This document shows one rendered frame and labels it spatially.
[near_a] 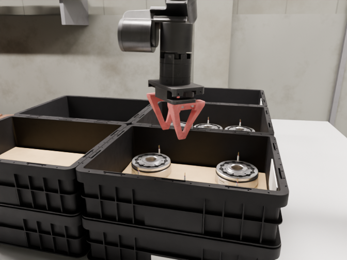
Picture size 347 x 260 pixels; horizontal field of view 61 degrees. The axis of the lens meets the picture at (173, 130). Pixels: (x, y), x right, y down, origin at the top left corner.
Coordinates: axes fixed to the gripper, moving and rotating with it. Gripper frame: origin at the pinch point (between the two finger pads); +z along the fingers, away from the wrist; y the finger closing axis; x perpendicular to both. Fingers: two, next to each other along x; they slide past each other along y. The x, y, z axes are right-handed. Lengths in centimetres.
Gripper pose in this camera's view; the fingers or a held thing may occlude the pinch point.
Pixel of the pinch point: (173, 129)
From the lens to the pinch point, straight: 56.7
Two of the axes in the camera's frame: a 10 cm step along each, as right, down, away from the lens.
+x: 8.7, -1.4, 4.8
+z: -0.3, 9.5, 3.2
